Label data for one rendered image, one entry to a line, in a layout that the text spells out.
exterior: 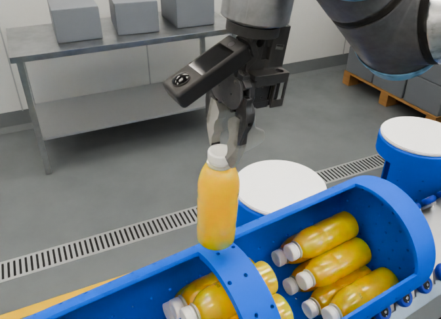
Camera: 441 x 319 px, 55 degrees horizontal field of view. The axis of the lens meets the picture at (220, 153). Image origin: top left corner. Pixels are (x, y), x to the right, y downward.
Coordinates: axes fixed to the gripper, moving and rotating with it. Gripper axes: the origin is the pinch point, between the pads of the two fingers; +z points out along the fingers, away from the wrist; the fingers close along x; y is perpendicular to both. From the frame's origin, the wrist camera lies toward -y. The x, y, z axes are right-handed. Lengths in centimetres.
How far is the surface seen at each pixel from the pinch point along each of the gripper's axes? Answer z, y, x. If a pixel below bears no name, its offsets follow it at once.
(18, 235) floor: 159, -9, 170
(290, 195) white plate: 38, 45, 21
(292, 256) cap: 31.8, 23.2, -1.4
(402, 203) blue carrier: 16.9, 42.7, -10.0
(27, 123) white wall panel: 162, 29, 311
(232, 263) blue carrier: 20.9, 2.8, -4.5
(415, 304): 46, 53, -19
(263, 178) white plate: 39, 43, 32
